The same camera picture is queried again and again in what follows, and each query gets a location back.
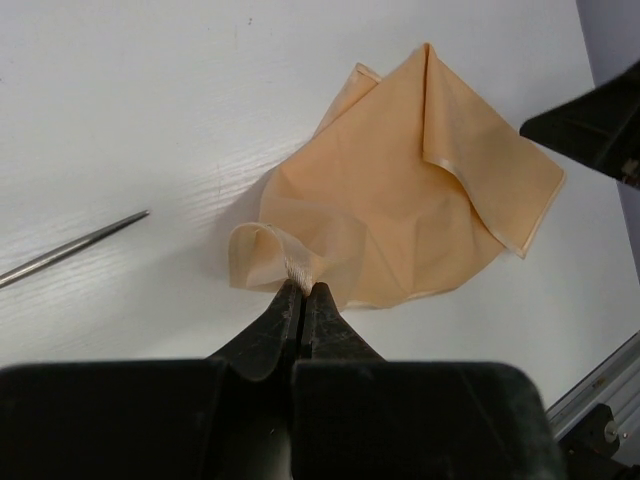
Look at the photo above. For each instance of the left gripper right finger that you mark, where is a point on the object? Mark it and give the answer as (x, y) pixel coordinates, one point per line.
(323, 334)

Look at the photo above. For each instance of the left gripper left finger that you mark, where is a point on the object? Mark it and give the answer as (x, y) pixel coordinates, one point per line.
(257, 351)

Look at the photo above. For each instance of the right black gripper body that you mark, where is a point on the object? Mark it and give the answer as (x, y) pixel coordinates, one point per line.
(599, 129)

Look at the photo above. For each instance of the orange cloth napkin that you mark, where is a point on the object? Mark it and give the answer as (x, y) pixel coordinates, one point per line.
(411, 185)

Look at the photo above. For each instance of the aluminium frame rail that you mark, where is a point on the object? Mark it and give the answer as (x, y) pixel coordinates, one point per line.
(615, 383)

